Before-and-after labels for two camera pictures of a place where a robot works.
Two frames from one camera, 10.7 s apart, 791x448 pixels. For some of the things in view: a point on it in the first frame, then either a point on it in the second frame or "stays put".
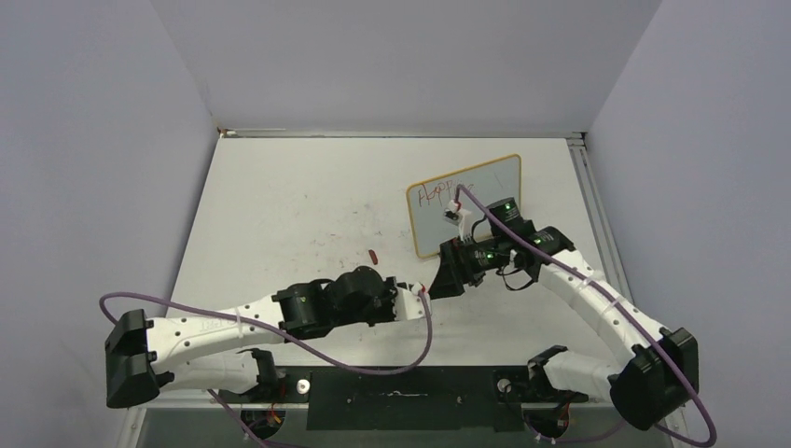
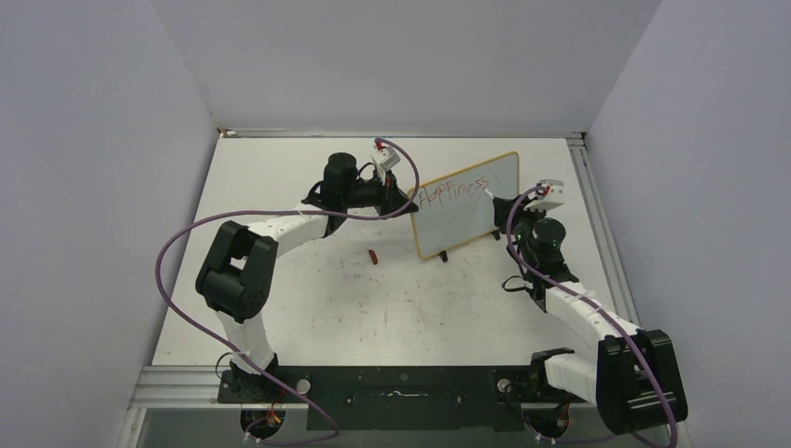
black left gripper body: (380, 309) -> (366, 194)
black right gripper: (454, 270) -> (504, 209)
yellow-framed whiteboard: (491, 182) stays put
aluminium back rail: (256, 133) stays put
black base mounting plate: (379, 398) stays put
